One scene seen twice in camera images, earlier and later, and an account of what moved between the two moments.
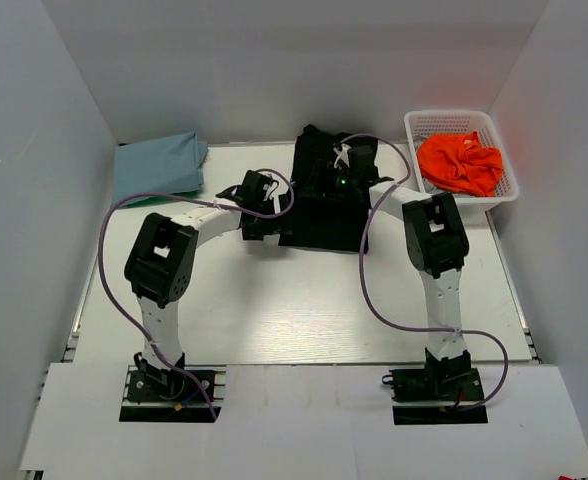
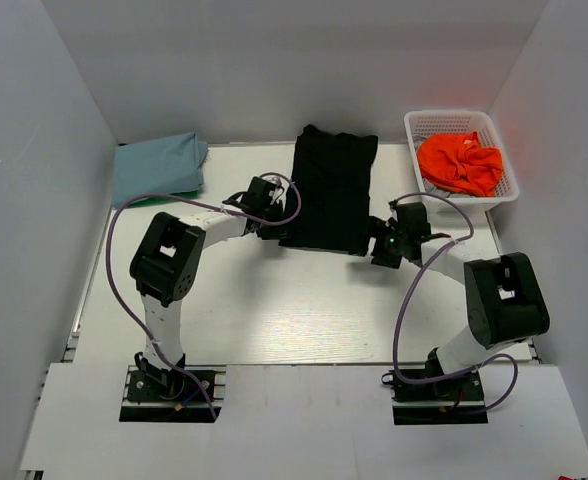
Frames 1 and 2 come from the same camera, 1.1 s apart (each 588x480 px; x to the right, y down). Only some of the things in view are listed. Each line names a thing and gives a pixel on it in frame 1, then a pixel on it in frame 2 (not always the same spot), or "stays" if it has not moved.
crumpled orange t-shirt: [460, 162] stays
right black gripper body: [342, 183] -> [389, 245]
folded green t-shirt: [158, 200] stays
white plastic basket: [461, 153] stays
